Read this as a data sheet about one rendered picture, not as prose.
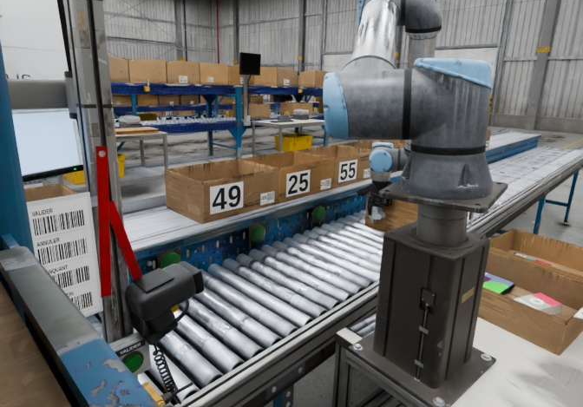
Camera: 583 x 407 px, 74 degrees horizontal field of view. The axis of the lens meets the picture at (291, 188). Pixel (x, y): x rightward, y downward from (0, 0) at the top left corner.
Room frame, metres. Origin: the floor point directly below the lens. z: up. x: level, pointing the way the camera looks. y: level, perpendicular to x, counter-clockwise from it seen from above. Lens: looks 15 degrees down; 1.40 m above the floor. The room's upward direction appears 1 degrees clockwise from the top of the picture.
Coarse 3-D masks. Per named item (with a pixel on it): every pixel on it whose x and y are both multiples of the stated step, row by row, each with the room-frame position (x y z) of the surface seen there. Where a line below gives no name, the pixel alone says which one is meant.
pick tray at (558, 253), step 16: (496, 240) 1.41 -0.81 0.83; (512, 240) 1.51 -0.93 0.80; (528, 240) 1.46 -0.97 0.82; (544, 240) 1.42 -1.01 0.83; (512, 256) 1.25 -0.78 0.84; (528, 256) 1.44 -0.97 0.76; (544, 256) 1.41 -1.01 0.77; (560, 256) 1.37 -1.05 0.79; (576, 256) 1.33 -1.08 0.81; (560, 272) 1.14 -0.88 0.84; (576, 272) 1.30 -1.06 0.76
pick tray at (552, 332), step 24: (504, 264) 1.23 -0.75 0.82; (528, 264) 1.17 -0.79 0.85; (528, 288) 1.16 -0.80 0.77; (552, 288) 1.11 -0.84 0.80; (576, 288) 1.06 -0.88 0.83; (480, 312) 1.01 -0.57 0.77; (504, 312) 0.96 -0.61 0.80; (528, 312) 0.91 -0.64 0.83; (576, 312) 0.89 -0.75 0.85; (528, 336) 0.90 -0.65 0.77; (552, 336) 0.86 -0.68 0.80; (576, 336) 0.92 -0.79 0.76
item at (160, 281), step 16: (160, 272) 0.59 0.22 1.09; (176, 272) 0.59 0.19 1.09; (192, 272) 0.60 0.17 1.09; (128, 288) 0.56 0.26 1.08; (144, 288) 0.55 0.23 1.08; (160, 288) 0.56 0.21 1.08; (176, 288) 0.57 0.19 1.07; (192, 288) 0.59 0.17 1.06; (128, 304) 0.56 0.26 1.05; (144, 304) 0.53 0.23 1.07; (160, 304) 0.55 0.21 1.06; (176, 304) 0.57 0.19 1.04; (144, 320) 0.54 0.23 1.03; (160, 320) 0.56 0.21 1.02; (144, 336) 0.56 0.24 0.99; (160, 336) 0.56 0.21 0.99
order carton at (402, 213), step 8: (392, 200) 1.67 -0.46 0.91; (400, 200) 1.64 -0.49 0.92; (384, 208) 1.70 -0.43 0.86; (392, 208) 1.67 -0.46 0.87; (400, 208) 1.64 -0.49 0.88; (408, 208) 1.61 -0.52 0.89; (416, 208) 1.58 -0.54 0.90; (368, 216) 1.77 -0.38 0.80; (392, 216) 1.67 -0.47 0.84; (400, 216) 1.64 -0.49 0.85; (408, 216) 1.61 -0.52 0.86; (416, 216) 1.58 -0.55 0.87; (368, 224) 1.76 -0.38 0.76; (376, 224) 1.73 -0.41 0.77; (384, 224) 1.69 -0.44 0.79; (392, 224) 1.66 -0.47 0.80; (400, 224) 1.64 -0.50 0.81
